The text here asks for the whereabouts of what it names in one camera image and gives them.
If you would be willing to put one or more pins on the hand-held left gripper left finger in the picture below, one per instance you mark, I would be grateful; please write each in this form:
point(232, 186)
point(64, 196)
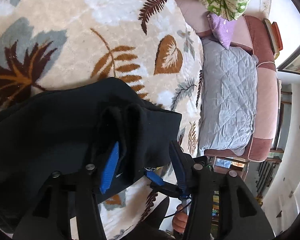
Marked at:
point(110, 165)

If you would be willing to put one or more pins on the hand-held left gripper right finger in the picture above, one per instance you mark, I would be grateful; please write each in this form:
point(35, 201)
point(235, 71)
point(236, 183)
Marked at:
point(178, 165)

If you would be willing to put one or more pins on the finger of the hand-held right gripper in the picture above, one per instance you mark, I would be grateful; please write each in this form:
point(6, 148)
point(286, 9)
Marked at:
point(156, 180)

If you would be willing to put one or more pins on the black pants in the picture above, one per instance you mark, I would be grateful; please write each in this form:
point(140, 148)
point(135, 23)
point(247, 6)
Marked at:
point(52, 120)

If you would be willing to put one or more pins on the person's right hand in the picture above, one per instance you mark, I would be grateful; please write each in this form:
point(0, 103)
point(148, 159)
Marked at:
point(180, 221)

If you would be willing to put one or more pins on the person's dark clothing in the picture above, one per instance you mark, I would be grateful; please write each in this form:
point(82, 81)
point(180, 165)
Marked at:
point(155, 220)

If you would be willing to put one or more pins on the grey quilted blanket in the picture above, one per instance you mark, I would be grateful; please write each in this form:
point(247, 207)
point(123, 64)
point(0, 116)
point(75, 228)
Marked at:
point(227, 92)

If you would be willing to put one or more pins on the stair railing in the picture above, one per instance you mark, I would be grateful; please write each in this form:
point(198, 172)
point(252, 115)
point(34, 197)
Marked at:
point(267, 180)

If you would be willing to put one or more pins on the pink and maroon headboard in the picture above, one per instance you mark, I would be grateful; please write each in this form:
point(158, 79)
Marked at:
point(265, 100)

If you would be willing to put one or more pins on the purple flowered pillow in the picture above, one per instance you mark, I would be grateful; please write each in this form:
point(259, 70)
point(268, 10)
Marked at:
point(222, 28)

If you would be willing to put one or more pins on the leaf print blanket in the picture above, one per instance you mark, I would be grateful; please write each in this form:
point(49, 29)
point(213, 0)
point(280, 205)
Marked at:
point(77, 17)

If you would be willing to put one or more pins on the framed picture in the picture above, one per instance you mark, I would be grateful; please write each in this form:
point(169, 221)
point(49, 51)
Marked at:
point(296, 62)

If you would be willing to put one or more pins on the stack of books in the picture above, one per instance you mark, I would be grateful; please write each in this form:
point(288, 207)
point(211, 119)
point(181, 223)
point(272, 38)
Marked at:
point(275, 36)

